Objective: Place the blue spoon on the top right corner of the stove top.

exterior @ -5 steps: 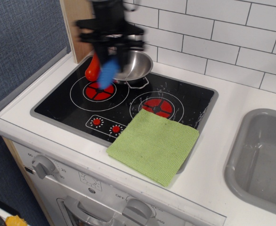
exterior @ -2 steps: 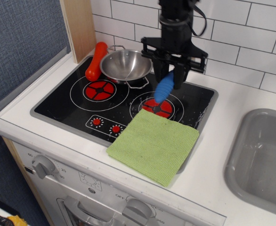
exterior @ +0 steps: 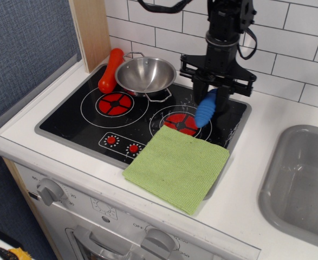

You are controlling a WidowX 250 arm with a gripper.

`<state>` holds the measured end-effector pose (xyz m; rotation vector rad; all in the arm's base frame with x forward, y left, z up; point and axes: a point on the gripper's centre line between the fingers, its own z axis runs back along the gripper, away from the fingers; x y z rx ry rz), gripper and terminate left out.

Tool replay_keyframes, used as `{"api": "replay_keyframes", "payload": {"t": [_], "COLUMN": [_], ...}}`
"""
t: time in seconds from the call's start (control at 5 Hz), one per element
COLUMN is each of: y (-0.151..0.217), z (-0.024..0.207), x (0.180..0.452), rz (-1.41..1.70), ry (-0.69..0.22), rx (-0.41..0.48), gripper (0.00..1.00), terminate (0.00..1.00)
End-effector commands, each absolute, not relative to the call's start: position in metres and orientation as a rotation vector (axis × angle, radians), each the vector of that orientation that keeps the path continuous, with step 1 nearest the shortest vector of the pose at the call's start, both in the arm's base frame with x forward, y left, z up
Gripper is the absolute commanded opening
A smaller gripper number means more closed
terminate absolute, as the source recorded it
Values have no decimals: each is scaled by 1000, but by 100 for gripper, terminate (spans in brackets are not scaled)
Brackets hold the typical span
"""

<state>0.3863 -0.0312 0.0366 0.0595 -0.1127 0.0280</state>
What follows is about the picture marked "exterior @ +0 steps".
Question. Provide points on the blue handled metal spoon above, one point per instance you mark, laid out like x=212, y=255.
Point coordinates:
x=206, y=109

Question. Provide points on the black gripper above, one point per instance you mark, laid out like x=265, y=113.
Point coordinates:
x=218, y=68

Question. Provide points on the grey oven knob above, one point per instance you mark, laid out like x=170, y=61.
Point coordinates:
x=158, y=243

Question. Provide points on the red left stove knob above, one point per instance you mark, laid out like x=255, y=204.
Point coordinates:
x=111, y=140

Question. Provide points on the red right stove knob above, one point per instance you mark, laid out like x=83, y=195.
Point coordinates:
x=133, y=148

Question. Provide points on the grey timer knob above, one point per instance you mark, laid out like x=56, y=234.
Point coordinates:
x=49, y=191

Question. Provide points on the white toy oven front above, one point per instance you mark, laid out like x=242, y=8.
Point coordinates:
x=79, y=226

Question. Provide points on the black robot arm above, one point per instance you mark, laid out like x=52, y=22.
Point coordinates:
x=228, y=20

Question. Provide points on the grey sink basin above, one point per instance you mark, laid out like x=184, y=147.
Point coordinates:
x=288, y=198

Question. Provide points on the wooden post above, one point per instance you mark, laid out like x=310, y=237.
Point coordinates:
x=90, y=22

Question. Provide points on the red stove knob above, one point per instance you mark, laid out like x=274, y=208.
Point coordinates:
x=133, y=148
x=111, y=140

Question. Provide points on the orange toy sausage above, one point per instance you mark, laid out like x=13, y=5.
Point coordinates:
x=107, y=83

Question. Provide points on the silver metal pot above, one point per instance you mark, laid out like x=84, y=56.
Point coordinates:
x=146, y=76

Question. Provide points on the green cloth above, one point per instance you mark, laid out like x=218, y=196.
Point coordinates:
x=177, y=168

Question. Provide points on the black toy stove top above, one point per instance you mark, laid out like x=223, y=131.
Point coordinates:
x=85, y=117

